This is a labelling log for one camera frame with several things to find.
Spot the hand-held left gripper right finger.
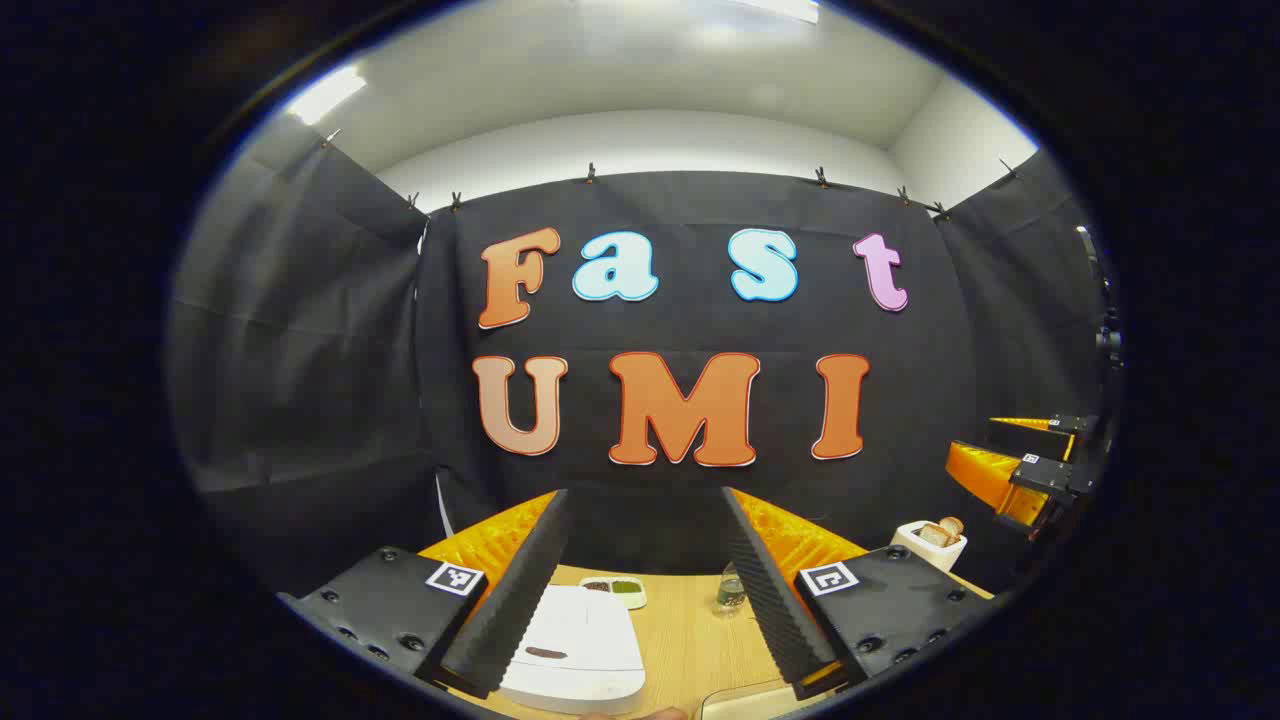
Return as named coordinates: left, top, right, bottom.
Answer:
left=720, top=487, right=999, bottom=701

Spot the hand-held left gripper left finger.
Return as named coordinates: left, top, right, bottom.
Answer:
left=280, top=488, right=573, bottom=701

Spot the white rice cooker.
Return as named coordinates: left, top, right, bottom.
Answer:
left=498, top=585, right=647, bottom=716

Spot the clear water bottle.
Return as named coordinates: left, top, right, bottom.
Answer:
left=715, top=562, right=749, bottom=617

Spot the white toaster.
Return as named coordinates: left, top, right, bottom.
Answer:
left=890, top=517, right=969, bottom=574

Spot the clear plastic container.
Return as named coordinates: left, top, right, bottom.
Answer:
left=698, top=680, right=806, bottom=720

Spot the black backdrop cloth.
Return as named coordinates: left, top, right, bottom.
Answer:
left=165, top=125, right=1126, bottom=601

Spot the ceiling light panel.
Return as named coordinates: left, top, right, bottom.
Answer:
left=288, top=65, right=368, bottom=127

